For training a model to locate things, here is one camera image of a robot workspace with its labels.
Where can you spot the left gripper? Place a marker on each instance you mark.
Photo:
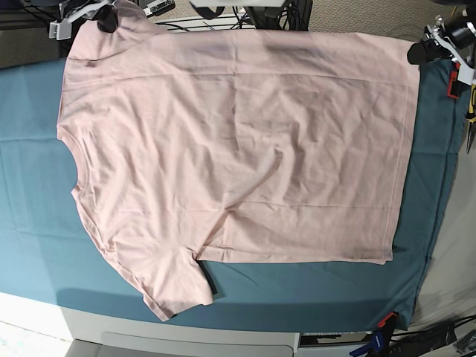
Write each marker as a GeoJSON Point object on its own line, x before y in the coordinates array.
{"type": "Point", "coordinates": [448, 39]}

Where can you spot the orange blue clamp lower right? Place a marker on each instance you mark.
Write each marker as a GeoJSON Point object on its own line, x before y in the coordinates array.
{"type": "Point", "coordinates": [380, 338]}

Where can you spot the orange black clamp upper right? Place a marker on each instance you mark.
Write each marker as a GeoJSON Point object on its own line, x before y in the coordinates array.
{"type": "Point", "coordinates": [453, 90]}

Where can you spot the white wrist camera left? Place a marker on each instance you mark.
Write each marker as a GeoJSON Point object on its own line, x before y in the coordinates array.
{"type": "Point", "coordinates": [466, 74]}

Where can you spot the yellow handled pliers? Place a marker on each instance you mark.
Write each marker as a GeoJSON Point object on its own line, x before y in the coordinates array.
{"type": "Point", "coordinates": [470, 119]}

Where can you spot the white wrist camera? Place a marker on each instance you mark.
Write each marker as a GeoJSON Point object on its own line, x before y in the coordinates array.
{"type": "Point", "coordinates": [466, 74]}
{"type": "Point", "coordinates": [60, 30]}

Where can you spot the teal table cloth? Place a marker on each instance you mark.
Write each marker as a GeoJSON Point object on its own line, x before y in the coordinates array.
{"type": "Point", "coordinates": [46, 254]}

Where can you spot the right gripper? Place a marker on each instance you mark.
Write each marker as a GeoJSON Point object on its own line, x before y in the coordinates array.
{"type": "Point", "coordinates": [102, 12]}

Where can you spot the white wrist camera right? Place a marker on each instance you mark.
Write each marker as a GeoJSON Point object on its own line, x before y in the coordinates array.
{"type": "Point", "coordinates": [60, 30]}

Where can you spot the pink T-shirt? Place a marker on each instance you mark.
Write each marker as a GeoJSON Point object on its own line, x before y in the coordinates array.
{"type": "Point", "coordinates": [234, 146]}

